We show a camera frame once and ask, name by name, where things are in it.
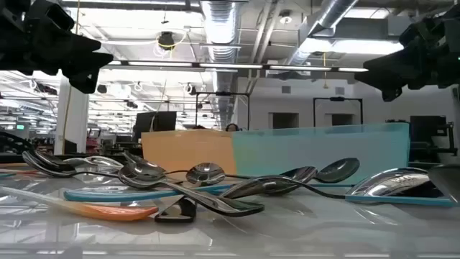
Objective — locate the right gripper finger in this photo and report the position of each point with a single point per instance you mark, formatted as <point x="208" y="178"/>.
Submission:
<point x="391" y="94"/>
<point x="388" y="73"/>

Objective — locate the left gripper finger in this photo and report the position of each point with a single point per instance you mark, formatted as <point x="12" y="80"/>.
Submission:
<point x="79" y="44"/>
<point x="90" y="66"/>

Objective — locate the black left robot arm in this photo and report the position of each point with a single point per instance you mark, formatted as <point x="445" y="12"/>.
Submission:
<point x="12" y="9"/>

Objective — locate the ceiling light panel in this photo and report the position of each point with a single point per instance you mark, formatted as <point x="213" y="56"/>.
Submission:
<point x="359" y="46"/>

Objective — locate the white pillar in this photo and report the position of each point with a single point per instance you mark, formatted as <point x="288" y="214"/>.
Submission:
<point x="72" y="118"/>

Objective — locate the green exit sign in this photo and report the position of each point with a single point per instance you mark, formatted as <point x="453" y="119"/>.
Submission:
<point x="20" y="126"/>

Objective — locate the black ceiling dome device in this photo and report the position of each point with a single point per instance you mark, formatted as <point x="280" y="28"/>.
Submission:
<point x="166" y="40"/>

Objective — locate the black computer monitor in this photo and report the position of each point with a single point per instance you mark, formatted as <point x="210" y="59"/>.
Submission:
<point x="158" y="122"/>

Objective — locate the teal plastic tray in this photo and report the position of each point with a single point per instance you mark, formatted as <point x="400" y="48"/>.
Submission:
<point x="305" y="147"/>

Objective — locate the round ceiling sensor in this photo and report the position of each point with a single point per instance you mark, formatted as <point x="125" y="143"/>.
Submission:
<point x="285" y="18"/>

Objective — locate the orange plastic tray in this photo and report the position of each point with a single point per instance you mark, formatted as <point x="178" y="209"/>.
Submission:
<point x="187" y="147"/>

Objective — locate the black light strip bar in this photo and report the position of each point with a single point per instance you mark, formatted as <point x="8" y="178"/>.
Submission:
<point x="230" y="65"/>

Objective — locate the person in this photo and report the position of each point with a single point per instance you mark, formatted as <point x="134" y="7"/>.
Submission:
<point x="232" y="127"/>

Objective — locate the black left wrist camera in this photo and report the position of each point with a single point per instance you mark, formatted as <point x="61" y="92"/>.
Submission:
<point x="54" y="16"/>

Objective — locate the black rig frame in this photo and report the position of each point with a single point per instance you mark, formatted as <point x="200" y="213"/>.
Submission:
<point x="223" y="94"/>
<point x="338" y="98"/>

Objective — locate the smooth silver ventilation duct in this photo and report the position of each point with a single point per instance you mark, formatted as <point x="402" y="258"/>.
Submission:
<point x="330" y="14"/>

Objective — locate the corrugated silver ventilation duct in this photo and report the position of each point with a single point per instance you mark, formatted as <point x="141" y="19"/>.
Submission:
<point x="221" y="28"/>

